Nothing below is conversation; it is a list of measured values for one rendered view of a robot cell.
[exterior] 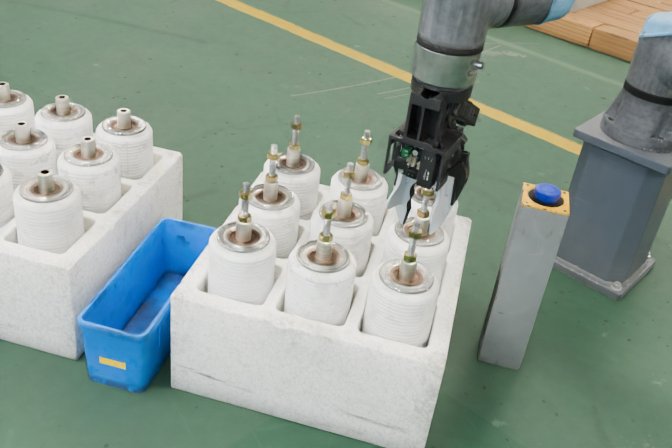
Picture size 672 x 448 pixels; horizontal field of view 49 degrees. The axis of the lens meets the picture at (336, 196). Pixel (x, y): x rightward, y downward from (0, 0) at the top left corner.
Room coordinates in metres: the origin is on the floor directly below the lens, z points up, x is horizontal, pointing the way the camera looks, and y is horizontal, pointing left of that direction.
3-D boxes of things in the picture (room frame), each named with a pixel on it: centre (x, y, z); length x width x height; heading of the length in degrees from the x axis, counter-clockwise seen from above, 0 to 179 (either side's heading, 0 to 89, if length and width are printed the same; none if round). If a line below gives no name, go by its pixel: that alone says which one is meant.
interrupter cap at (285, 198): (0.98, 0.10, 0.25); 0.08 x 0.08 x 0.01
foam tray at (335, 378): (0.96, -0.02, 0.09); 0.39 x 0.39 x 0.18; 79
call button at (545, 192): (0.98, -0.31, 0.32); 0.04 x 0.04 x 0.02
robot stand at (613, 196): (1.30, -0.56, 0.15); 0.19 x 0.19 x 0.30; 52
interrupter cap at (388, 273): (0.82, -0.11, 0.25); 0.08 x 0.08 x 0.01
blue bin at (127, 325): (0.93, 0.27, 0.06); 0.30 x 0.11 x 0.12; 170
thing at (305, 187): (1.09, 0.08, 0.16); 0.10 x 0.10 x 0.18
